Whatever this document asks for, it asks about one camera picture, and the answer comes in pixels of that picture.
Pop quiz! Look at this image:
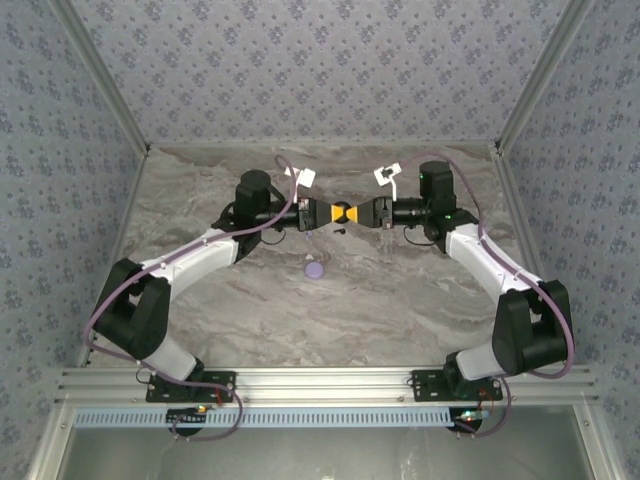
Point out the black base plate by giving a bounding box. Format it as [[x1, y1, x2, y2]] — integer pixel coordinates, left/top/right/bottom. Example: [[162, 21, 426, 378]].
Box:
[[145, 370, 237, 404], [410, 369, 504, 404]]

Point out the aluminium frame leg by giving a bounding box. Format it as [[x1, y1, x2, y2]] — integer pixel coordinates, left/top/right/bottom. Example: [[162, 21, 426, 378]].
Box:
[[574, 403, 624, 480], [27, 404, 76, 480]]

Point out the aluminium mounting rail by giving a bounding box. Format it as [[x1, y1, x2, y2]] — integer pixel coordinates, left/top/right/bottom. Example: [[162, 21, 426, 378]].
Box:
[[54, 366, 600, 406]]

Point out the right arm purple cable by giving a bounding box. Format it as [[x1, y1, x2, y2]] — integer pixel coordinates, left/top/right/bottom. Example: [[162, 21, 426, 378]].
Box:
[[397, 152, 576, 440]]

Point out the left aluminium frame leg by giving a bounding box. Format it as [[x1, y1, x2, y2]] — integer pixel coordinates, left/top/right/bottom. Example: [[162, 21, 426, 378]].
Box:
[[27, 404, 76, 480]]

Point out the black controller board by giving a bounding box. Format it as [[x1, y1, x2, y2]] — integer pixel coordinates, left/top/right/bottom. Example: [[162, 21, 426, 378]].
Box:
[[449, 407, 490, 432], [166, 405, 210, 427]]

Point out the pale blue slotted cable duct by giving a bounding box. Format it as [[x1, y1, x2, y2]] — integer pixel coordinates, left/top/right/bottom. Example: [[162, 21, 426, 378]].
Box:
[[73, 407, 484, 430]]

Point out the grey metal panel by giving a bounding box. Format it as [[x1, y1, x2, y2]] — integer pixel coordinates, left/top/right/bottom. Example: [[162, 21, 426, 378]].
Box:
[[54, 427, 596, 480]]

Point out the aluminium side rail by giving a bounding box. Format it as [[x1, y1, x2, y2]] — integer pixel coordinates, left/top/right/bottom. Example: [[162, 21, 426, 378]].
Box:
[[74, 144, 153, 369], [492, 143, 545, 285]]

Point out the right aluminium corner post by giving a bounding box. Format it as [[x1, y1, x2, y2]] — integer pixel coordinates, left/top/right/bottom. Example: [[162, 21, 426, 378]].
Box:
[[493, 0, 600, 154]]

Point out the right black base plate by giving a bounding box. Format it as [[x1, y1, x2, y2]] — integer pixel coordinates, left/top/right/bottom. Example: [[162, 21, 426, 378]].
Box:
[[410, 369, 504, 404]]

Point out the right black controller board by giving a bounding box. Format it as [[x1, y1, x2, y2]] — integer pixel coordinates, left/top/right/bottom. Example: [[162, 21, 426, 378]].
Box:
[[449, 407, 490, 432]]

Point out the left aluminium corner post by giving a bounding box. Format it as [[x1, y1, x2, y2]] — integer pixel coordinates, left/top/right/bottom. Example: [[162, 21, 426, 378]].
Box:
[[49, 0, 153, 154]]

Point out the left aluminium side rail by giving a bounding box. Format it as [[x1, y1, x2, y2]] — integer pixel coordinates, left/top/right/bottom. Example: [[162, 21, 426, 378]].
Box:
[[74, 144, 153, 369]]

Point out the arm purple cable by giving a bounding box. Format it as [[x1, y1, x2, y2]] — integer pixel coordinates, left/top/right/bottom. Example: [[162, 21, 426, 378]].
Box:
[[82, 153, 301, 444], [397, 152, 576, 440]]

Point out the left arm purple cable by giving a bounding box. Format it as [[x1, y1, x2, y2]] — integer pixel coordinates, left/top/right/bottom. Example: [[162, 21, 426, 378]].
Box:
[[82, 153, 301, 444]]

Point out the aluminium corner post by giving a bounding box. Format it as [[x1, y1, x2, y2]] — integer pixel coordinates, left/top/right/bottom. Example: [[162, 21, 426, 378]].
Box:
[[493, 0, 600, 154], [49, 0, 153, 154]]

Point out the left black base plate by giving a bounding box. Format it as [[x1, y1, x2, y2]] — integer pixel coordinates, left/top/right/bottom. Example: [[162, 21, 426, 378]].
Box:
[[145, 370, 237, 404]]

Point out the right aluminium frame leg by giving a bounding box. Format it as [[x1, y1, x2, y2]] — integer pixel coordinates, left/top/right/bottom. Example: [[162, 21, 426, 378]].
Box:
[[574, 403, 624, 480]]

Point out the left black controller board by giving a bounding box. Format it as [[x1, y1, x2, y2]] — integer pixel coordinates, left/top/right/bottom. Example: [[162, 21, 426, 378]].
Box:
[[166, 405, 210, 427]]

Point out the right aluminium side rail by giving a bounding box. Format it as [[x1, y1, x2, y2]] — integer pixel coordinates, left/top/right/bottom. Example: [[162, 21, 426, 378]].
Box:
[[492, 143, 545, 285]]

